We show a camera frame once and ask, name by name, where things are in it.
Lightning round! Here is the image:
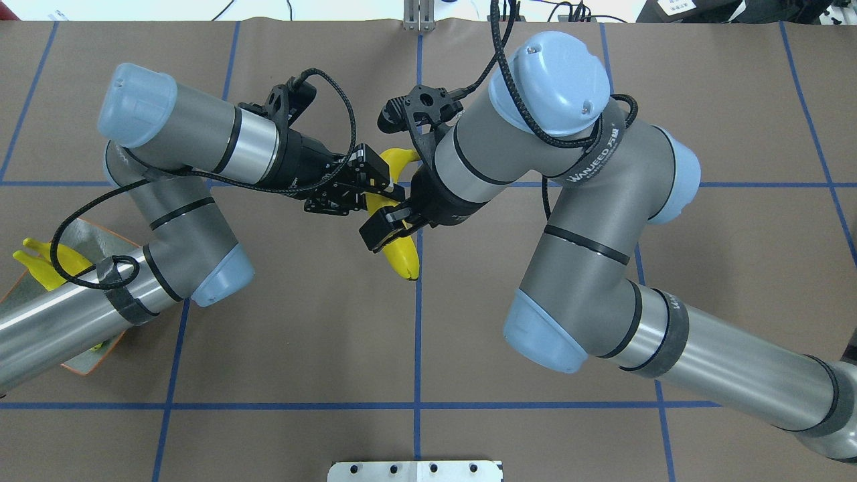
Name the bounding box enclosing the large curved yellow banana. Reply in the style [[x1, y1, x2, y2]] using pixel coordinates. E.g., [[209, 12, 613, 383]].
[[365, 147, 422, 282]]

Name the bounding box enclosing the yellow banana across basket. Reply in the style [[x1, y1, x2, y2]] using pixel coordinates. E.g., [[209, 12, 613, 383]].
[[22, 238, 94, 276]]

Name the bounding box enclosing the small yellow banana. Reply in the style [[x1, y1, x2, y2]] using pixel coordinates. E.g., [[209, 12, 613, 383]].
[[12, 250, 66, 292]]

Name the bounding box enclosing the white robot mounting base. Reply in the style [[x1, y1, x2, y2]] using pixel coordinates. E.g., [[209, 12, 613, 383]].
[[327, 460, 505, 481]]

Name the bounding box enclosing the aluminium frame post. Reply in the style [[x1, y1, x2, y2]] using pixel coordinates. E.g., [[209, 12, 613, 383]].
[[403, 0, 435, 35]]

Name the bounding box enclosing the black braided cable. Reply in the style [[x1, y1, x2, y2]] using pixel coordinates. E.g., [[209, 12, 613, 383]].
[[50, 67, 357, 290]]

